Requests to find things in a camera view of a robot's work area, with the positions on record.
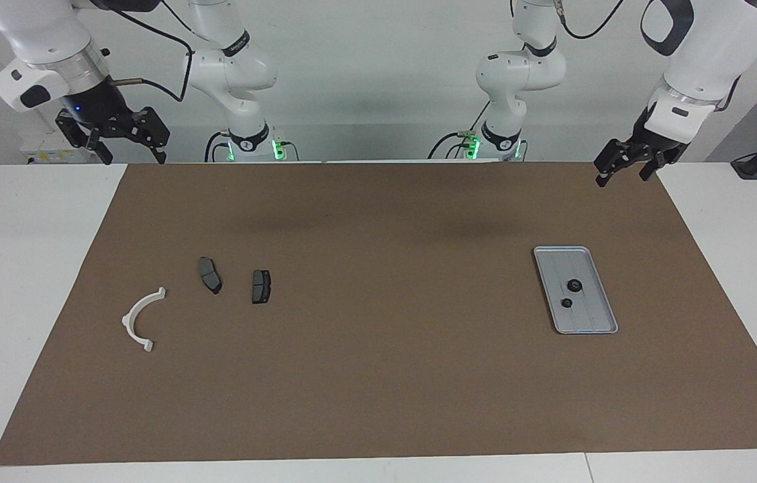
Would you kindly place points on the short rectangular grey brake pad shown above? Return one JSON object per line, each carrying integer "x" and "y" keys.
{"x": 260, "y": 287}

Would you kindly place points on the grey metal tray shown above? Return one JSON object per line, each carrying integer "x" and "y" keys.
{"x": 593, "y": 315}

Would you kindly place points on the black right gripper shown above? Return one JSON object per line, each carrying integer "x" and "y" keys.
{"x": 93, "y": 111}

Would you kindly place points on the brown table mat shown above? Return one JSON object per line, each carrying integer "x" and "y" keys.
{"x": 378, "y": 376}

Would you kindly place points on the large black bearing gear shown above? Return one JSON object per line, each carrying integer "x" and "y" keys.
{"x": 574, "y": 286}

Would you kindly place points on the long curved grey brake pad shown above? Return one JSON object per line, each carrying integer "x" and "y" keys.
{"x": 208, "y": 272}

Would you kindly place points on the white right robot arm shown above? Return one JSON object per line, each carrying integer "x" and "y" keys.
{"x": 36, "y": 33}

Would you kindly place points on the white power box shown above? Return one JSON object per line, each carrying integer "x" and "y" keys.
{"x": 36, "y": 151}

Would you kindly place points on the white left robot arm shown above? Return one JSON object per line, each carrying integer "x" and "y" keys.
{"x": 714, "y": 47}

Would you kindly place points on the white curved plastic bracket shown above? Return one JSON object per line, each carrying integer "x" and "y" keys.
{"x": 131, "y": 314}

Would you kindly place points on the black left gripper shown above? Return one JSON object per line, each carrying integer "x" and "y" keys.
{"x": 643, "y": 147}

